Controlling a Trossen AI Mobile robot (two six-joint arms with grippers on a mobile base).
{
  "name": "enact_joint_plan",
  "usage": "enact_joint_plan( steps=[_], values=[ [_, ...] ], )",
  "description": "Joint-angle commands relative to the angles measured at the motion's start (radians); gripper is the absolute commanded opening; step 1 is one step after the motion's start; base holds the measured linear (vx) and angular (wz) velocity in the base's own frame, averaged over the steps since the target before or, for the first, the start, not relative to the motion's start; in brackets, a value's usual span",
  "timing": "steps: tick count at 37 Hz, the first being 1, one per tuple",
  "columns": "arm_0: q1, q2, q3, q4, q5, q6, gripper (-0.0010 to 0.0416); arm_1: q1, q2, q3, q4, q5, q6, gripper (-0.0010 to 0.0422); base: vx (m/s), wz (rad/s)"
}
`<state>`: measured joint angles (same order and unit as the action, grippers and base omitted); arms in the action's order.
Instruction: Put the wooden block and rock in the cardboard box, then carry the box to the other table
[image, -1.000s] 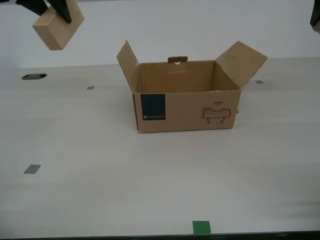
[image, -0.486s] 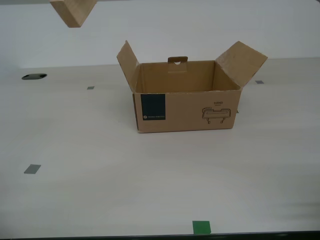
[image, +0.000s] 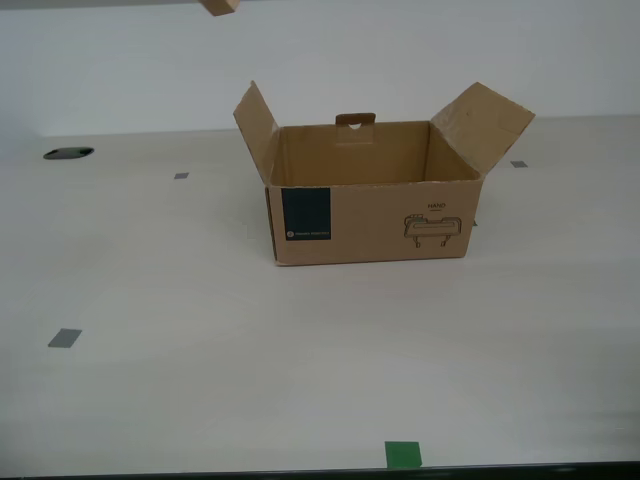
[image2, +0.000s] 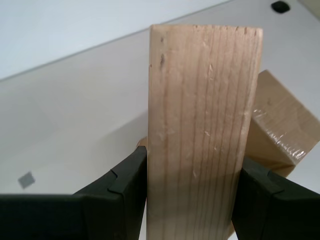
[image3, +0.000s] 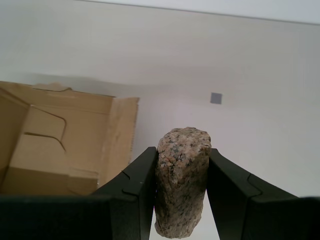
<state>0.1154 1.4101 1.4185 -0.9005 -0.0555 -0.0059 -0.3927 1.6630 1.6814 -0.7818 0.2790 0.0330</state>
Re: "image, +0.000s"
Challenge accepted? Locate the light wooden block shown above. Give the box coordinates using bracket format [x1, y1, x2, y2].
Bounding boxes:
[197, 0, 241, 18]

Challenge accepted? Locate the black table cable grommet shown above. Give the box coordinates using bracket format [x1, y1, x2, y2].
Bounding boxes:
[42, 146, 95, 161]

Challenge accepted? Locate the brown cardboard box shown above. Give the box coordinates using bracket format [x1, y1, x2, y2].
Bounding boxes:
[232, 79, 537, 267]

